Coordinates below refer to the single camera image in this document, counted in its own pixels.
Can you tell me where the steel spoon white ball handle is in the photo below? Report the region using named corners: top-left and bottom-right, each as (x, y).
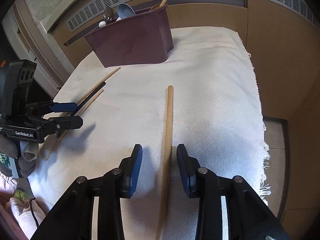
top-left (99, 21), bottom-right (106, 28)

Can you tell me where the dark translucent plastic spoon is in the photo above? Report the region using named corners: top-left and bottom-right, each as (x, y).
top-left (103, 7), bottom-right (114, 24)

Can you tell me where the blue grey plastic spoon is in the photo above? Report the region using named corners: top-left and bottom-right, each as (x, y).
top-left (117, 3), bottom-right (136, 21)

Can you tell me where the wooden spoon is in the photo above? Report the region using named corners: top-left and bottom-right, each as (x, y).
top-left (150, 4), bottom-right (160, 11)

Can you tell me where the black handled dark spoon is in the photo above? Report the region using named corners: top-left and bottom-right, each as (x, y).
top-left (60, 82), bottom-right (106, 117)

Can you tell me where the gloved hand holding left gripper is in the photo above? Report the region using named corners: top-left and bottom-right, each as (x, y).
top-left (1, 135), bottom-right (39, 178)

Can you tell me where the cream white table cloth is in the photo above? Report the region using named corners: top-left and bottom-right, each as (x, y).
top-left (28, 27), bottom-right (268, 239)

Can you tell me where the maroon plastic utensil caddy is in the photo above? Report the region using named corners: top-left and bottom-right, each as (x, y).
top-left (85, 6), bottom-right (174, 68)

